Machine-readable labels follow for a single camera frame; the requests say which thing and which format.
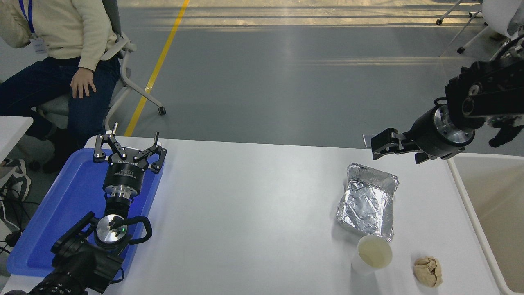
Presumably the grey white sneaker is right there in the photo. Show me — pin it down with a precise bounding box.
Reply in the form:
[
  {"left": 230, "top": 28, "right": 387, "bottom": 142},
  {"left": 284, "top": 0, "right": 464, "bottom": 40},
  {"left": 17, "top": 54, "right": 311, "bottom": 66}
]
[{"left": 0, "top": 158, "right": 32, "bottom": 201}]

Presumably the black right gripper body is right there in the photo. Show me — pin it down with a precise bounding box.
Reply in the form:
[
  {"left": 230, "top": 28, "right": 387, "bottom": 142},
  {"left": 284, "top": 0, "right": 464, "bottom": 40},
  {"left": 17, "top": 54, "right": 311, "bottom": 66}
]
[{"left": 410, "top": 109, "right": 474, "bottom": 159}]

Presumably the large pale bin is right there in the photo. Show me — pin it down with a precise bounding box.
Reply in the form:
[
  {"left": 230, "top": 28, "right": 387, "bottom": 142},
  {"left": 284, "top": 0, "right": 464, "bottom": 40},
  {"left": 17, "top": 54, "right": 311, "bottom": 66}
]
[{"left": 446, "top": 152, "right": 524, "bottom": 295}]

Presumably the blue plastic tray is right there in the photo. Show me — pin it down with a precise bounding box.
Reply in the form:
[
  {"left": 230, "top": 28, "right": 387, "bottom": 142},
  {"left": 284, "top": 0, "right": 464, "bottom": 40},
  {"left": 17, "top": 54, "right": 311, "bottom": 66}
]
[{"left": 6, "top": 147, "right": 164, "bottom": 279}]

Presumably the white chair with metal legs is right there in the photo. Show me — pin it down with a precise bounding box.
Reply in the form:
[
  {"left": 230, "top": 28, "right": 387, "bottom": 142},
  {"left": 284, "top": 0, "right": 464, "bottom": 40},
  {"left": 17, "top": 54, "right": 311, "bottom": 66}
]
[{"left": 436, "top": 0, "right": 524, "bottom": 62}]

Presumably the white side table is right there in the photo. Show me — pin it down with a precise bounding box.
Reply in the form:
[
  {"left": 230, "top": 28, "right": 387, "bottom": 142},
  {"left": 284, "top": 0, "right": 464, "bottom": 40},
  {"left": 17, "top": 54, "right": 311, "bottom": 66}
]
[{"left": 0, "top": 116, "right": 34, "bottom": 162}]

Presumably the crumpled tan paper ball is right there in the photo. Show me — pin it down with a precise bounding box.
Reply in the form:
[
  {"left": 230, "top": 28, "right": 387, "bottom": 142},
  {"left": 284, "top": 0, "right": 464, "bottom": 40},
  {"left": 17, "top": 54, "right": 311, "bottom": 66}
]
[{"left": 413, "top": 256, "right": 443, "bottom": 288}]

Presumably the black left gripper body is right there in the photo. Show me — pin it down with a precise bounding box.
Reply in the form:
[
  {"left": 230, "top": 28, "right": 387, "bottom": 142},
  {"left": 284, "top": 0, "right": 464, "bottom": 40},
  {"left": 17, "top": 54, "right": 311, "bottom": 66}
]
[{"left": 102, "top": 147, "right": 150, "bottom": 192}]

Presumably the white paper cup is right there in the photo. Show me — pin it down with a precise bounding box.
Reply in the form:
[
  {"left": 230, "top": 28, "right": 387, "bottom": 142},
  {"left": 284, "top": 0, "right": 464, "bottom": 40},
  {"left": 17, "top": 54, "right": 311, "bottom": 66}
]
[{"left": 351, "top": 234, "right": 393, "bottom": 276}]

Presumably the person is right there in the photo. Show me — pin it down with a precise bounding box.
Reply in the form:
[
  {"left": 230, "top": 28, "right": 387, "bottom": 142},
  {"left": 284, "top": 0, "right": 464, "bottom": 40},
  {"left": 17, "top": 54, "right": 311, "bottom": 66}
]
[{"left": 0, "top": 0, "right": 121, "bottom": 172}]

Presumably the person's left hand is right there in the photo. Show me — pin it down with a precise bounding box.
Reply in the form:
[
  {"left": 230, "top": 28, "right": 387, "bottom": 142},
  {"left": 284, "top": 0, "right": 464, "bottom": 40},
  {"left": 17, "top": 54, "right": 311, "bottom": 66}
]
[{"left": 70, "top": 67, "right": 98, "bottom": 99}]

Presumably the grey white office chair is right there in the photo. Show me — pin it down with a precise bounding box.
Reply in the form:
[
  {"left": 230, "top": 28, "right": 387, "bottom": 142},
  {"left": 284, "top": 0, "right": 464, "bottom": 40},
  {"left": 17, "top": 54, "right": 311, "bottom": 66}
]
[{"left": 37, "top": 0, "right": 166, "bottom": 132}]

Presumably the black cable with plug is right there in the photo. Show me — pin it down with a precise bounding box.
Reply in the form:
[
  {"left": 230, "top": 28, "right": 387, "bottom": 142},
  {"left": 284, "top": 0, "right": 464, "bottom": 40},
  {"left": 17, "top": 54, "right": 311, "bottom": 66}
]
[{"left": 0, "top": 186, "right": 26, "bottom": 254}]

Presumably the crumpled foil tray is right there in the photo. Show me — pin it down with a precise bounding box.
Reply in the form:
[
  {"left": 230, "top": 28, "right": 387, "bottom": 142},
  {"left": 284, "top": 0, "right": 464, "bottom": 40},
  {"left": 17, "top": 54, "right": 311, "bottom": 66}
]
[{"left": 336, "top": 163, "right": 400, "bottom": 242}]

